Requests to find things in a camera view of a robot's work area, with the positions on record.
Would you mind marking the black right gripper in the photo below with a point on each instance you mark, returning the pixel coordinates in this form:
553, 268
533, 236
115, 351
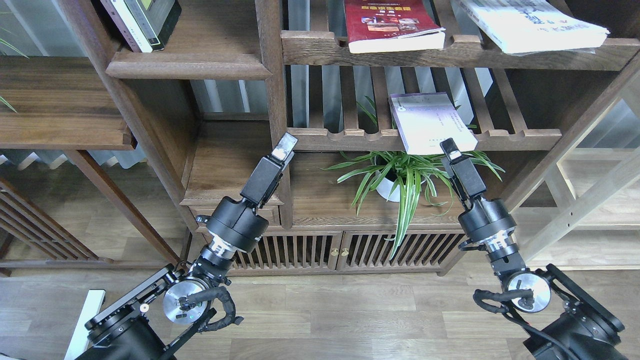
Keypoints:
486, 222

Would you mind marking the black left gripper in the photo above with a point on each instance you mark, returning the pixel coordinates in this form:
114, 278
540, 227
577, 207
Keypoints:
236, 225

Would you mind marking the pale purple book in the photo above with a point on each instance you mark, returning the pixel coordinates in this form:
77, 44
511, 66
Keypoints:
424, 120

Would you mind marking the white book with blue text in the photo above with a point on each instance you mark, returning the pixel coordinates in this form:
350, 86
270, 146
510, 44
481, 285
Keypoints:
530, 26

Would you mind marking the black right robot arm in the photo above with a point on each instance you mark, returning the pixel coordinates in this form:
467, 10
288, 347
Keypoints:
585, 330

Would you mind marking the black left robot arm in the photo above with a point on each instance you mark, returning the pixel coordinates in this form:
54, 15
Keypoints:
197, 298

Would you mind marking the dark wooden bookshelf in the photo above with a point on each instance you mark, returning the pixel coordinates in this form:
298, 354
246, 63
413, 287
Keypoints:
235, 76

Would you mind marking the green spider plant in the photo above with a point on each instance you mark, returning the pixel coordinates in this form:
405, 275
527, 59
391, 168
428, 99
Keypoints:
416, 174

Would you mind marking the white plant pot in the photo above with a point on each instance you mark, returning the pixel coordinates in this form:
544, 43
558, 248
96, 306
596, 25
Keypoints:
387, 190

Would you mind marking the light wooden rack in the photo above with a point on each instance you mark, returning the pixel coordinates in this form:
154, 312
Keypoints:
595, 223

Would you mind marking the red book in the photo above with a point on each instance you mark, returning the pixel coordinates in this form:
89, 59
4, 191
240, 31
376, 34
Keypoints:
379, 26

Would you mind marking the dark grey book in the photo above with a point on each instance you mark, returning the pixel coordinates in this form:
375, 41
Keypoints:
157, 20

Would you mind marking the white spine book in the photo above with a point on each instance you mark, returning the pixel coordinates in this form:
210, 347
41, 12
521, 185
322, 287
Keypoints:
120, 11

